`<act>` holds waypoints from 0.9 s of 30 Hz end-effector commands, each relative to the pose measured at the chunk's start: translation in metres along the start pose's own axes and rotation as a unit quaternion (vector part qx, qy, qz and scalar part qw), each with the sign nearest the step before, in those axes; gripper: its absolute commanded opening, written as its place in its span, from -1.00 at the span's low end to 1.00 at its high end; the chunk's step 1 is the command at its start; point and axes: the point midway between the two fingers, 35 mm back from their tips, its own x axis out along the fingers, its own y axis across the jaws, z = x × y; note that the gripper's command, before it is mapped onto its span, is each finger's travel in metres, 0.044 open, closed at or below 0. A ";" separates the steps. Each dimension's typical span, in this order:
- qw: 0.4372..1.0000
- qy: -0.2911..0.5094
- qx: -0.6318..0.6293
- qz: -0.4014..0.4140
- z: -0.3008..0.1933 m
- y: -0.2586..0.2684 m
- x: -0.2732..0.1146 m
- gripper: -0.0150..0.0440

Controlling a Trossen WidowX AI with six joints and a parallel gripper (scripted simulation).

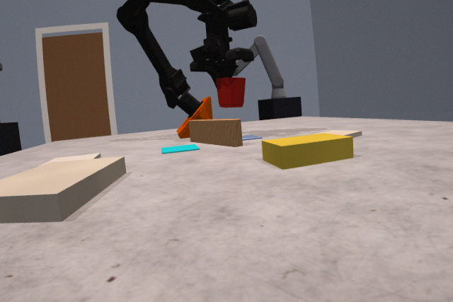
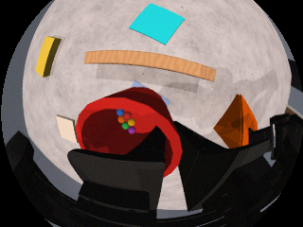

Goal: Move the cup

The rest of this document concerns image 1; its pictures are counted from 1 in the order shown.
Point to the red cup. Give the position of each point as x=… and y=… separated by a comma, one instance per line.
x=231, y=92

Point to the yellow rectangular block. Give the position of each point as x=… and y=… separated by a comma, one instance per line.
x=294, y=152

